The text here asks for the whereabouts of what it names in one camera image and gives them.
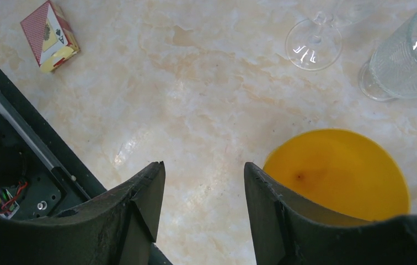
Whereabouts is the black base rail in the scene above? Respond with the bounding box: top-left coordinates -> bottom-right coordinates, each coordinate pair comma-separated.
0,40 -> 173,265

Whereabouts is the pink card box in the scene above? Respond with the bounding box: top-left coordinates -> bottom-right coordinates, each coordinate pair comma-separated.
20,1 -> 80,73

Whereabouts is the clear wine glass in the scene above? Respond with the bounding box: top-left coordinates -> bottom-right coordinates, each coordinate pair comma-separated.
285,0 -> 382,71

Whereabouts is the yellow wine glass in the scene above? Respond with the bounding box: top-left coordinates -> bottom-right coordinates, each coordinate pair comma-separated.
263,129 -> 411,221

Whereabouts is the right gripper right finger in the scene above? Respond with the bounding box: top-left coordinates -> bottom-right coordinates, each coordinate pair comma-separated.
244,162 -> 417,264

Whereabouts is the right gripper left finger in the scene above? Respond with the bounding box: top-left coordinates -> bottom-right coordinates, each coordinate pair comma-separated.
0,162 -> 167,264

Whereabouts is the clear ribbed short glass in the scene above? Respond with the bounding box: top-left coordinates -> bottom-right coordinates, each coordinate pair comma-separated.
359,12 -> 417,102

